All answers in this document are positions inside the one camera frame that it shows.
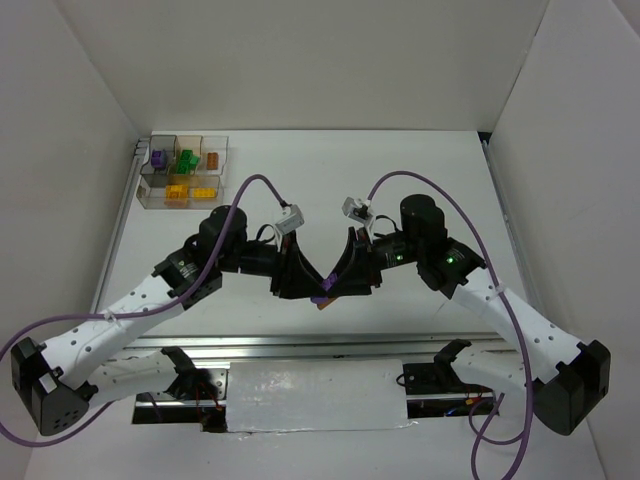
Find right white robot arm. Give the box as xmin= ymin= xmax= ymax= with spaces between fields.
xmin=324 ymin=194 xmax=611 ymax=436

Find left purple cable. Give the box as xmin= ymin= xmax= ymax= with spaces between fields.
xmin=0 ymin=173 xmax=291 ymax=446

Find aluminium rail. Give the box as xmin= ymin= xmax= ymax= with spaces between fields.
xmin=90 ymin=138 xmax=150 ymax=313
xmin=124 ymin=333 xmax=512 ymax=363
xmin=477 ymin=131 xmax=529 ymax=292

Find purple brown green lego stack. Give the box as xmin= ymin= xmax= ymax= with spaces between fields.
xmin=310 ymin=273 xmax=337 ymax=307

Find right side aluminium rail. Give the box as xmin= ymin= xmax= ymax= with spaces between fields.
xmin=477 ymin=131 xmax=529 ymax=292

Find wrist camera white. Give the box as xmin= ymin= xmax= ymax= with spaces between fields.
xmin=342 ymin=197 xmax=375 ymax=237
xmin=273 ymin=204 xmax=305 ymax=237

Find yellow orange rounded lego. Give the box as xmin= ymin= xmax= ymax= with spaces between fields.
xmin=165 ymin=184 xmax=189 ymax=205

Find clear compartment organizer tray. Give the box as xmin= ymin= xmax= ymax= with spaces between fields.
xmin=136 ymin=134 xmax=229 ymax=210

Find left side aluminium rail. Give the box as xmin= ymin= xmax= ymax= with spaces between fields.
xmin=90 ymin=138 xmax=150 ymax=313

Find green lego top piece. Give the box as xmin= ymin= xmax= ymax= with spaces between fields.
xmin=189 ymin=155 xmax=200 ymax=169

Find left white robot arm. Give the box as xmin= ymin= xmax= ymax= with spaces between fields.
xmin=10 ymin=204 xmax=323 ymax=444

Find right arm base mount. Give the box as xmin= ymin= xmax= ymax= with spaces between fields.
xmin=396 ymin=339 xmax=496 ymax=419

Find purple flower lego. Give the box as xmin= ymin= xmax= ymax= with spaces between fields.
xmin=150 ymin=149 xmax=168 ymax=170

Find green square lego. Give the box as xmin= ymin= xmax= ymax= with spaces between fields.
xmin=174 ymin=162 xmax=193 ymax=175

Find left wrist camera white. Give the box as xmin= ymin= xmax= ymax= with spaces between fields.
xmin=273 ymin=204 xmax=305 ymax=237

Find aluminium front rail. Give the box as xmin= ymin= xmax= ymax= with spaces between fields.
xmin=124 ymin=333 xmax=512 ymax=363

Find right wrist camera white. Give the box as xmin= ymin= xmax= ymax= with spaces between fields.
xmin=342 ymin=197 xmax=375 ymax=237

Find white taped cover plate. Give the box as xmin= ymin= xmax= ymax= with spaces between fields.
xmin=226 ymin=359 xmax=409 ymax=433

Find green sloped lego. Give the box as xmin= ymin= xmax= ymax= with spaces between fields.
xmin=179 ymin=149 xmax=195 ymax=163

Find yellow rectangular lego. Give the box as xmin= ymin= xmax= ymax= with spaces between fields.
xmin=191 ymin=187 xmax=217 ymax=200

